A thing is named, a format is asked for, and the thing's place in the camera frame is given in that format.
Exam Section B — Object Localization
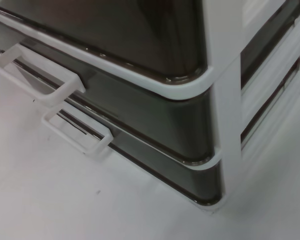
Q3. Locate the brown translucent drawer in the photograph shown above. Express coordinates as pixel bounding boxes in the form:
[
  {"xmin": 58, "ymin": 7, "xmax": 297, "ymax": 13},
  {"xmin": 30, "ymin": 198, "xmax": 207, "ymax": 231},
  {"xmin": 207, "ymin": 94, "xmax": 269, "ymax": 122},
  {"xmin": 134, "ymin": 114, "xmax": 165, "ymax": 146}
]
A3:
[
  {"xmin": 14, "ymin": 59, "xmax": 227, "ymax": 207},
  {"xmin": 0, "ymin": 0, "xmax": 209, "ymax": 81},
  {"xmin": 0, "ymin": 24, "xmax": 217, "ymax": 162}
]

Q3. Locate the white plastic drawer cabinet frame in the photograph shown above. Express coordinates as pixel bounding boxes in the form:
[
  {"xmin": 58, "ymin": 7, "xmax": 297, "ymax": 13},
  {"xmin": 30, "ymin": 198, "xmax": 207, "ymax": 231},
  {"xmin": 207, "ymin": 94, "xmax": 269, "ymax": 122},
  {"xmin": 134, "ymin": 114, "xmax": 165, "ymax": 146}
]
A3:
[{"xmin": 0, "ymin": 0, "xmax": 300, "ymax": 213}]

